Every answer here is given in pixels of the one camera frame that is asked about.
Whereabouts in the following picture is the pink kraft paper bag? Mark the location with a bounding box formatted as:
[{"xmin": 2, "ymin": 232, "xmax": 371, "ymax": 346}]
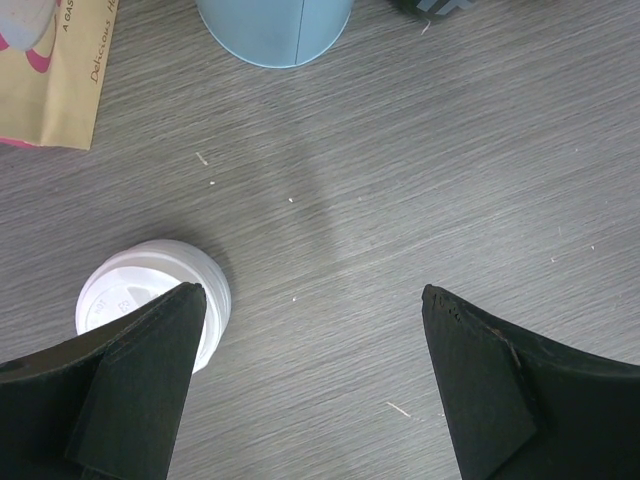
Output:
[{"xmin": 0, "ymin": 0, "xmax": 119, "ymax": 150}]

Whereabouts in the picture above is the light blue straw cup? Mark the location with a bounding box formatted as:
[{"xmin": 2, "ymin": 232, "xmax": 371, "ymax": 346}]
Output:
[{"xmin": 196, "ymin": 0, "xmax": 353, "ymax": 69}]

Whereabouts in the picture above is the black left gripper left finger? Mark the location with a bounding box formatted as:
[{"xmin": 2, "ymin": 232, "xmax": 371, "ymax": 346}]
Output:
[{"xmin": 1, "ymin": 283, "xmax": 207, "ymax": 479}]

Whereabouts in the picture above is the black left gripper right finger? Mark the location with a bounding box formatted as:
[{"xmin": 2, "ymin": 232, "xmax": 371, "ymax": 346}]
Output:
[{"xmin": 422, "ymin": 285, "xmax": 639, "ymax": 479}]

